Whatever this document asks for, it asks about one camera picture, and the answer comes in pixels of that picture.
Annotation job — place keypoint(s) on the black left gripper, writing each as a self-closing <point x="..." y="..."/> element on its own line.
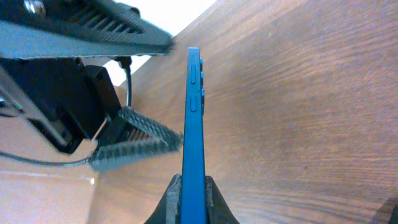
<point x="67" y="101"/>

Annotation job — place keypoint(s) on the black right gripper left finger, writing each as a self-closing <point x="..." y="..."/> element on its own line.
<point x="168" y="209"/>

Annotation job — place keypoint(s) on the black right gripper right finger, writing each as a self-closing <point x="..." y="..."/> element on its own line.
<point x="216" y="207"/>

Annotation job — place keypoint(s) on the blue smartphone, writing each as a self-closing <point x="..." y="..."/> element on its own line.
<point x="193" y="199"/>

